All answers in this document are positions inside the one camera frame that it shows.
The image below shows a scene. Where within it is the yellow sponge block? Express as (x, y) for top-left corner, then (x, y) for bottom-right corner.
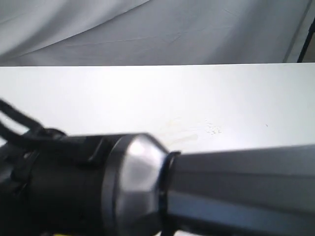
(53, 234), (72, 236)

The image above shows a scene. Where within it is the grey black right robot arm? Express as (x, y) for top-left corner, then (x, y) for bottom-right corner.
(0, 134), (315, 236)

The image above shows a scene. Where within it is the grey fabric backdrop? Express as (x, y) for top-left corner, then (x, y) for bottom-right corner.
(0, 0), (315, 66)

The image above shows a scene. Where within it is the black stand pole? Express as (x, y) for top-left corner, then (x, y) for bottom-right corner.
(297, 19), (315, 63)

